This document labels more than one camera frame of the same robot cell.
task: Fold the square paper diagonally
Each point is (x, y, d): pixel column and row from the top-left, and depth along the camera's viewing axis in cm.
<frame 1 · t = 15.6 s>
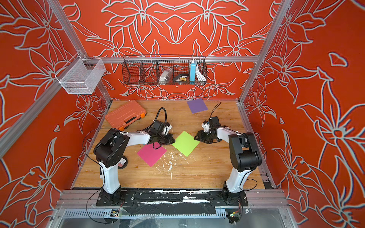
left hand: (175, 140, 95), fingers closed
right hand: (195, 138, 94), fingers open
lime green square paper: (186, 143, 99), on the table
magenta square paper: (150, 155, 90), on the table
purple square paper: (197, 106, 121), on the table
orange plastic tool case: (126, 115, 106), point 6 cm above the table

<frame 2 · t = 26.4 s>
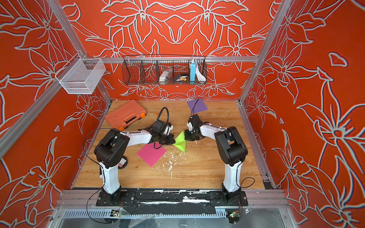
left hand: (176, 141, 95), fingers closed
right hand: (182, 137, 96), fingers closed
lime green square paper: (180, 141, 97), on the table
the other named things where they were.

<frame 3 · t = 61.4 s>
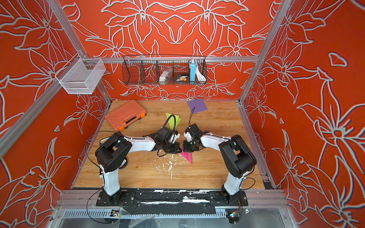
left hand: (182, 150, 90), fingers closed
right hand: (180, 150, 90), fingers closed
lime green square paper: (171, 120, 83), point 21 cm above the table
magenta square paper: (187, 155, 90), on the table
the other named things where they were.

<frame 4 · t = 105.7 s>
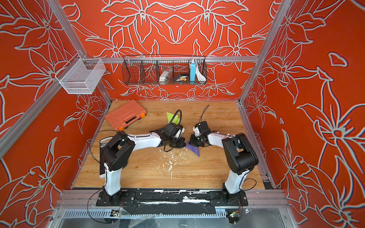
left hand: (187, 144, 91), fingers closed
right hand: (186, 142, 93), fingers closed
purple square paper: (195, 149, 92), point 2 cm above the table
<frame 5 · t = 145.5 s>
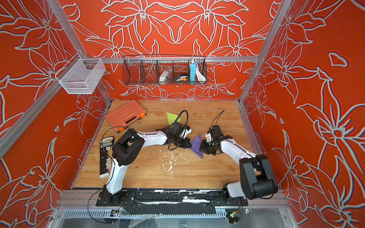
left hand: (192, 145, 93), fingers closed
right hand: (196, 149, 87), fingers closed
